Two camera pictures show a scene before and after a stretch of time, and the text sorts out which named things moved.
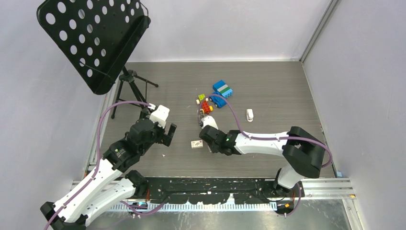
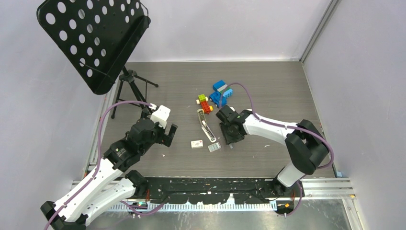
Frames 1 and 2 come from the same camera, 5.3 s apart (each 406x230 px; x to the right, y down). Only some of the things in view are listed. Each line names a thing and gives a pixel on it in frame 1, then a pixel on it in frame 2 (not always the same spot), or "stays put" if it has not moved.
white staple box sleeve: [196, 143] stays put
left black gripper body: [159, 136] stays put
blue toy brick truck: [220, 88] stays put
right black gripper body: [214, 149] -> [230, 137]
